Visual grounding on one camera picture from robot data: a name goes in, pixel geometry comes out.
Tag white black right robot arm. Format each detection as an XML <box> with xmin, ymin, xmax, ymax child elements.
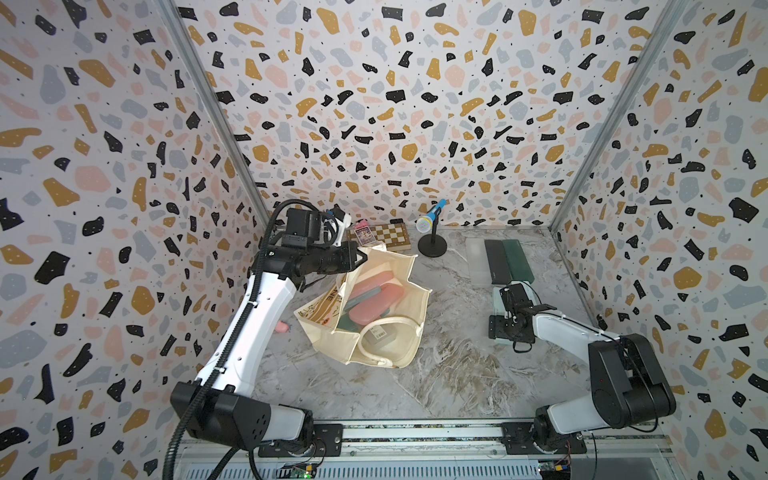
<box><xmin>488</xmin><ymin>281</ymin><xmax>677</xmax><ymax>454</ymax></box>

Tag light teal pencil case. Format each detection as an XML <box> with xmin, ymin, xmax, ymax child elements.
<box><xmin>491</xmin><ymin>286</ymin><xmax>507</xmax><ymax>317</ymax></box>

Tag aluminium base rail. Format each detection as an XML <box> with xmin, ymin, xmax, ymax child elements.
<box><xmin>174</xmin><ymin>418</ymin><xmax>684</xmax><ymax>479</ymax></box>

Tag grey barcoded pencil case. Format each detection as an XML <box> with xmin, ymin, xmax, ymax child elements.
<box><xmin>364</xmin><ymin>324</ymin><xmax>397</xmax><ymax>346</ymax></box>

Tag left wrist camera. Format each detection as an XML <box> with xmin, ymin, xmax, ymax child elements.
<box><xmin>329</xmin><ymin>204</ymin><xmax>352</xmax><ymax>244</ymax></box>

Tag cream floral canvas tote bag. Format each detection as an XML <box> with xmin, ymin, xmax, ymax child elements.
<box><xmin>294</xmin><ymin>247</ymin><xmax>431</xmax><ymax>369</ymax></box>

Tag blue toy microphone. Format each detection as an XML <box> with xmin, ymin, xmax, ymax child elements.
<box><xmin>416</xmin><ymin>200</ymin><xmax>447</xmax><ymax>234</ymax></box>

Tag purple card box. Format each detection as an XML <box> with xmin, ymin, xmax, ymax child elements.
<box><xmin>353</xmin><ymin>220</ymin><xmax>376</xmax><ymax>246</ymax></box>

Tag dark green pencil case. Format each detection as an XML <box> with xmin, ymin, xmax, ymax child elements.
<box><xmin>502</xmin><ymin>240</ymin><xmax>535</xmax><ymax>284</ymax></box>

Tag translucent white pencil case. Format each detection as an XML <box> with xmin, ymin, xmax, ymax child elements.
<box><xmin>465</xmin><ymin>238</ymin><xmax>492</xmax><ymax>287</ymax></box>

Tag black microphone stand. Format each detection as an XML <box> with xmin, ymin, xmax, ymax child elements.
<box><xmin>417</xmin><ymin>220</ymin><xmax>447</xmax><ymax>258</ymax></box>

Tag black pencil case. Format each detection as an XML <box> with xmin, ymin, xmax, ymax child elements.
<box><xmin>484</xmin><ymin>239</ymin><xmax>512</xmax><ymax>285</ymax></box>

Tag pink pencil case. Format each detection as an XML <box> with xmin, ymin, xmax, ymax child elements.
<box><xmin>349</xmin><ymin>283</ymin><xmax>404</xmax><ymax>326</ymax></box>
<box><xmin>351</xmin><ymin>270</ymin><xmax>394</xmax><ymax>298</ymax></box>

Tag wooden chess board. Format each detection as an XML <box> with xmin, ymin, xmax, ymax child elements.
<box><xmin>348</xmin><ymin>219</ymin><xmax>412</xmax><ymax>252</ymax></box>

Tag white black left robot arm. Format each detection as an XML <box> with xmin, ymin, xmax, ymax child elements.
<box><xmin>168</xmin><ymin>200</ymin><xmax>367</xmax><ymax>454</ymax></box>

